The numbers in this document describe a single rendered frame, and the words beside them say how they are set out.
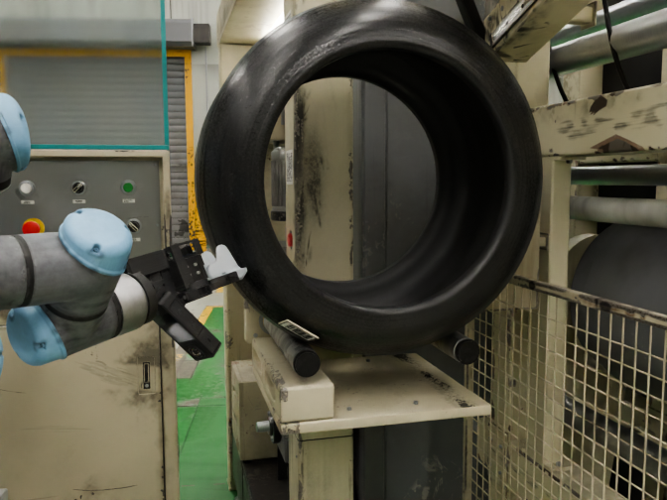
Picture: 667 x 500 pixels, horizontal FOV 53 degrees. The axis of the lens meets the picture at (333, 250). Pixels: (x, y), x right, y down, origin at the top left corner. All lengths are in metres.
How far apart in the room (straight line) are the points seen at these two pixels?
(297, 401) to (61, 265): 0.50
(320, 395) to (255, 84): 0.50
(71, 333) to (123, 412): 1.04
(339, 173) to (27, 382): 0.94
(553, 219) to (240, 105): 0.82
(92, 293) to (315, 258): 0.75
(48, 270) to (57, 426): 1.17
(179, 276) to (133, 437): 0.99
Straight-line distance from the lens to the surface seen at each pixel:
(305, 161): 1.41
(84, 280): 0.74
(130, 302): 0.86
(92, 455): 1.88
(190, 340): 0.93
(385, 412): 1.15
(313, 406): 1.10
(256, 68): 1.05
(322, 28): 1.06
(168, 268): 0.93
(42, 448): 1.89
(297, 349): 1.09
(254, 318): 1.40
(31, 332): 0.80
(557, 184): 1.58
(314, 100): 1.43
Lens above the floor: 1.19
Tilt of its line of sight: 6 degrees down
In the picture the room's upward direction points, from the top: straight up
